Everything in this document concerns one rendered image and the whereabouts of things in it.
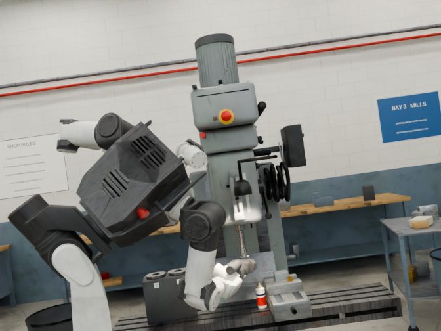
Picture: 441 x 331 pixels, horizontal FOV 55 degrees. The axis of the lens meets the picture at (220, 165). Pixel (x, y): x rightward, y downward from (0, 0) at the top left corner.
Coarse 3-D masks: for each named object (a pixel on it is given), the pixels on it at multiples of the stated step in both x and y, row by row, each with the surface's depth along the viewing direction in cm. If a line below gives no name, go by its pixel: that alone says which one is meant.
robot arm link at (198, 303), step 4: (216, 280) 156; (216, 284) 153; (220, 284) 155; (220, 288) 154; (188, 296) 141; (192, 296) 140; (184, 300) 142; (188, 300) 141; (192, 300) 140; (196, 300) 140; (200, 300) 139; (188, 304) 144; (192, 304) 142; (196, 304) 141; (200, 304) 140; (196, 308) 144; (200, 308) 142; (204, 308) 140
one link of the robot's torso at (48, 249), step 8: (64, 232) 129; (72, 232) 130; (56, 240) 126; (64, 240) 127; (72, 240) 128; (80, 240) 131; (48, 248) 126; (80, 248) 128; (88, 248) 132; (40, 256) 128; (48, 256) 126; (88, 256) 130; (48, 264) 128; (56, 272) 126
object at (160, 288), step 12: (144, 276) 195; (156, 276) 187; (168, 276) 189; (180, 276) 187; (144, 288) 185; (156, 288) 186; (168, 288) 186; (144, 300) 185; (156, 300) 186; (168, 300) 186; (180, 300) 187; (156, 312) 185; (168, 312) 186; (180, 312) 187; (192, 312) 187
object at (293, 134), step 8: (288, 128) 209; (296, 128) 209; (288, 136) 209; (296, 136) 209; (288, 144) 209; (296, 144) 209; (288, 152) 210; (296, 152) 209; (304, 152) 209; (288, 160) 213; (296, 160) 209; (304, 160) 209
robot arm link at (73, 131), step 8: (64, 120) 157; (72, 120) 157; (64, 128) 155; (72, 128) 154; (80, 128) 152; (88, 128) 151; (64, 136) 155; (72, 136) 154; (80, 136) 152; (88, 136) 151; (64, 144) 156; (72, 144) 156; (80, 144) 156; (88, 144) 154; (96, 144) 152; (64, 152) 166; (72, 152) 163
